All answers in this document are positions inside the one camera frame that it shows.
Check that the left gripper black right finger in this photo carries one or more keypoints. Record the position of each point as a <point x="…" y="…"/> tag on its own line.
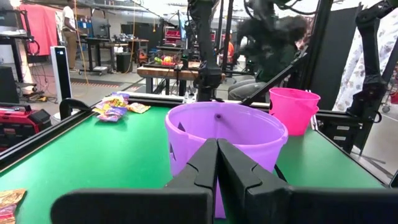
<point x="311" y="205"/>

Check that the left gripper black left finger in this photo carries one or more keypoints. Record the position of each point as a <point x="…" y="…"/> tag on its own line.
<point x="140" y="205"/>

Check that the pink halloween bucket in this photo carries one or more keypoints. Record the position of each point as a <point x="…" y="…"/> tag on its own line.
<point x="293" y="115"/>

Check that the black auxiliary robot arm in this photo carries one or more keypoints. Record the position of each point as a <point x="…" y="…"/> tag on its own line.
<point x="370" y="84"/>

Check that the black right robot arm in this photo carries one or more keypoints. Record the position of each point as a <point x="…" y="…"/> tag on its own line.
<point x="206" y="62"/>

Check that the orange white candy packet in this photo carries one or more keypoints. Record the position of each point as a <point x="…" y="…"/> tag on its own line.
<point x="138" y="108"/>

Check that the yellow orange candy packet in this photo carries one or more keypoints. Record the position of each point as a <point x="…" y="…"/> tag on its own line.
<point x="11" y="196"/>

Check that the red candy packet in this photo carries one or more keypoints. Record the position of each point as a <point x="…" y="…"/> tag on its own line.
<point x="7" y="214"/>

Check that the black labelled equipment base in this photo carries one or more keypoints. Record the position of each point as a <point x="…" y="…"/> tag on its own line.
<point x="329" y="133"/>

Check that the purple plastic bucket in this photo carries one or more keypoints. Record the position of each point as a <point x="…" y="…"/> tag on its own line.
<point x="224" y="130"/>

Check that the wooden workbench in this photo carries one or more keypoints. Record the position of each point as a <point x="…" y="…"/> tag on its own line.
<point x="161" y="73"/>

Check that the white floral curtain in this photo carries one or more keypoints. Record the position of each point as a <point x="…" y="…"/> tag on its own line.
<point x="351" y="71"/>

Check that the black bin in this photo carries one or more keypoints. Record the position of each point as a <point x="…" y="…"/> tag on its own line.
<point x="124" y="62"/>

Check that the person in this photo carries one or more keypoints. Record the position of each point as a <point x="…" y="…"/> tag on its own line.
<point x="69" y="21"/>
<point x="230" y="51"/>
<point x="273" y="65"/>

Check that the black flat panel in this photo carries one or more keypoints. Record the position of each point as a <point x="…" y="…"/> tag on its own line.
<point x="335" y="62"/>

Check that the green toy fruit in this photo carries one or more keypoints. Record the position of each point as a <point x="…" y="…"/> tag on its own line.
<point x="157" y="60"/>

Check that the red black toolbox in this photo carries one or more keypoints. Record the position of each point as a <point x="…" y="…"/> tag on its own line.
<point x="18" y="123"/>

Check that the yellow red toy fruit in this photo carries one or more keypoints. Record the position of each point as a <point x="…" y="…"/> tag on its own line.
<point x="168" y="59"/>

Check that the white tower appliance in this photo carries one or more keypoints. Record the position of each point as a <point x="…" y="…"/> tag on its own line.
<point x="60" y="77"/>

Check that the black workbench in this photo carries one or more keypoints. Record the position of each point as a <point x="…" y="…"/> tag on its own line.
<point x="93" y="46"/>

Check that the black computer case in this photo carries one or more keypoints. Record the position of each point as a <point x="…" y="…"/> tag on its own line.
<point x="7" y="84"/>

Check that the red hanging cloth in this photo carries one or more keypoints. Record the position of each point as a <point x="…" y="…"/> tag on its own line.
<point x="42" y="28"/>

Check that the black table-level camera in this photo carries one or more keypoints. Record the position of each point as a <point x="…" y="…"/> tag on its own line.
<point x="394" y="180"/>

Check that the black aluminium table frame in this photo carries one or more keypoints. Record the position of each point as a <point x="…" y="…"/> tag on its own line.
<point x="37" y="138"/>

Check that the black diagonal frame brace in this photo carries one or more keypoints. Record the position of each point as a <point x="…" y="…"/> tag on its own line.
<point x="273" y="80"/>

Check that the black rig upright post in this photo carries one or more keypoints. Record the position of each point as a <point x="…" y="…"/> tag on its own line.
<point x="315" y="37"/>

